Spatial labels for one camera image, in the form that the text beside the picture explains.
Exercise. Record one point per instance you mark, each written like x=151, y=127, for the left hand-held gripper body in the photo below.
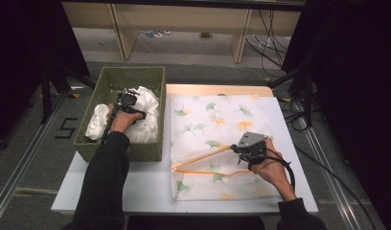
x=128, y=98

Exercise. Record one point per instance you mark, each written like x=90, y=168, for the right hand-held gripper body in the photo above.
x=252, y=143

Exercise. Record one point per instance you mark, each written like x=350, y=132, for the green woven basket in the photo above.
x=107, y=80

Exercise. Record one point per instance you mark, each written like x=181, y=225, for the white cloth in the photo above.
x=147, y=124

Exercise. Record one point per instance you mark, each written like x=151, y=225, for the leaf-print storage bag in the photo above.
x=200, y=121

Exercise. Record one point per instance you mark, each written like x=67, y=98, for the person's left hand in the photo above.
x=123, y=119

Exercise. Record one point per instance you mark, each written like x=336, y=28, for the person's right hand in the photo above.
x=273, y=172

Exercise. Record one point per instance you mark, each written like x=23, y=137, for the black metal stand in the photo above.
x=307, y=96
x=45, y=92

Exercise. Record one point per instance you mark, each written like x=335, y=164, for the person's black clothing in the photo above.
x=196, y=223

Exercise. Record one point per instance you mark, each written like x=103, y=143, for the wooden shelf unit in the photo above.
x=184, y=19

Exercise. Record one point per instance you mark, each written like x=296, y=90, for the black curtain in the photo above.
x=24, y=48
x=350, y=80

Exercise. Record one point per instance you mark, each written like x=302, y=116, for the metal floor rail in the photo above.
x=334, y=179
x=24, y=159

